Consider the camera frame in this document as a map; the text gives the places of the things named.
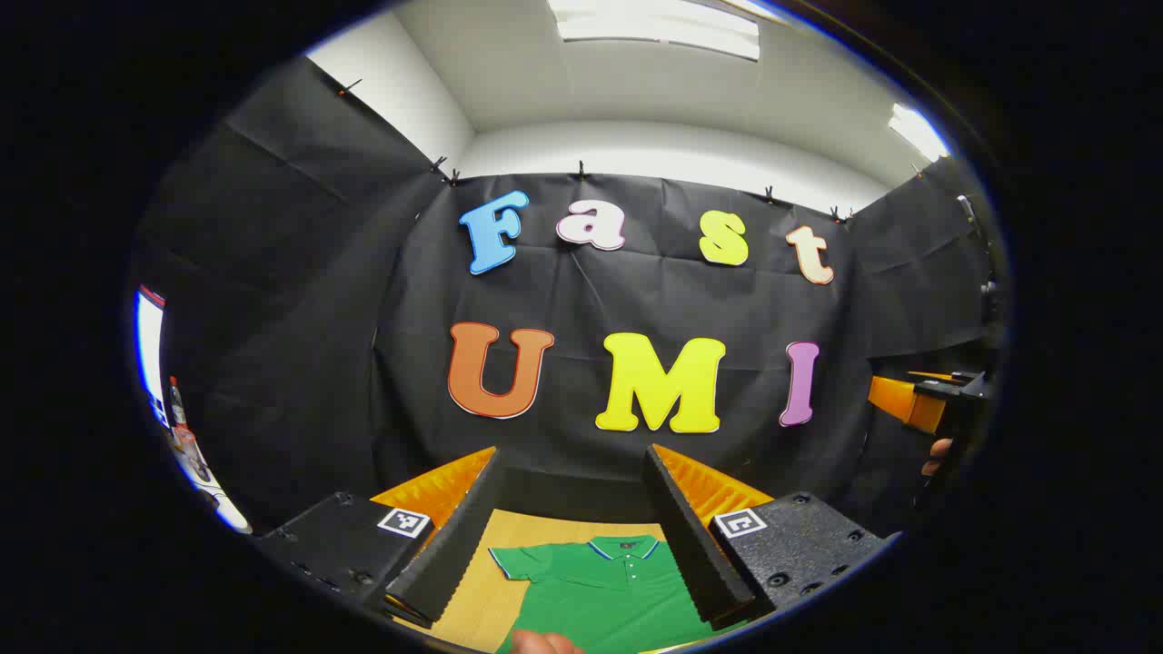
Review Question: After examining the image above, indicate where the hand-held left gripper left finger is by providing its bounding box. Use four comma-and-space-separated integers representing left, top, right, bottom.
254, 445, 506, 629

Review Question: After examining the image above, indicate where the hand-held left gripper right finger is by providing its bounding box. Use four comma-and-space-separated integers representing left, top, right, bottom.
641, 443, 902, 632

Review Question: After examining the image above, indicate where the green T-shirt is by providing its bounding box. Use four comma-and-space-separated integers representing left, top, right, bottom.
488, 534, 753, 654

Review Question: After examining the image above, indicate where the white cluttered ledge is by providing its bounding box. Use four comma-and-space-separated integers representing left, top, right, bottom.
169, 425, 253, 535

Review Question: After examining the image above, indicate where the black backdrop cloth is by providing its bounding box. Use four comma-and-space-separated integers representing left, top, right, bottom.
132, 54, 1000, 537

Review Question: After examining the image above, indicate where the bright white screen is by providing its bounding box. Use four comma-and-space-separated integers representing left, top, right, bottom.
134, 286, 167, 424

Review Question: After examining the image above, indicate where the long ceiling light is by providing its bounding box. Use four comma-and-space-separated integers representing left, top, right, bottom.
548, 0, 760, 62

